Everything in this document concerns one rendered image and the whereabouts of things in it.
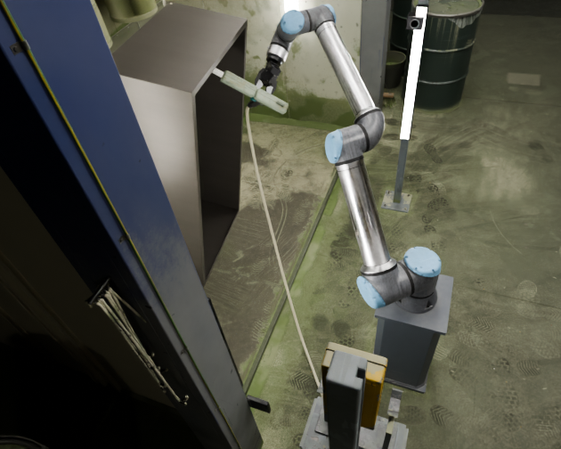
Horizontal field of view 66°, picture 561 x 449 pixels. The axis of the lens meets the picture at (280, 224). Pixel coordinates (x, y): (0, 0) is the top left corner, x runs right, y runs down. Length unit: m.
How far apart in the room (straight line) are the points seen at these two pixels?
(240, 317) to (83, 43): 2.18
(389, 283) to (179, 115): 1.02
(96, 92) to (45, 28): 0.12
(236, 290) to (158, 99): 1.58
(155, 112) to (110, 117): 0.82
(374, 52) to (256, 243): 1.74
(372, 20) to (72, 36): 2.97
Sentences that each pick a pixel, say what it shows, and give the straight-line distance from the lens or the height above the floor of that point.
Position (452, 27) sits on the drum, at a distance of 4.05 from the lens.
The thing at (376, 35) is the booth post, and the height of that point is 0.90.
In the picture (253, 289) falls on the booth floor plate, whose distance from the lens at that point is 2.84.
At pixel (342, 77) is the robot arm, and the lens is 1.85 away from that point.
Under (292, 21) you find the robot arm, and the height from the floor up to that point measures 1.63.
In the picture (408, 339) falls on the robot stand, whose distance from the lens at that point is 2.14.
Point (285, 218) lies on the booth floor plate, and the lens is 3.22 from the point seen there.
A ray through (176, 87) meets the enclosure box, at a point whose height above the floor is 1.65.
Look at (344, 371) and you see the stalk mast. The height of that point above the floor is 1.64.
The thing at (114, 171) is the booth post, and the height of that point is 1.87.
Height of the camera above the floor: 2.34
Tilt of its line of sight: 46 degrees down
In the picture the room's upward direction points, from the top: 8 degrees counter-clockwise
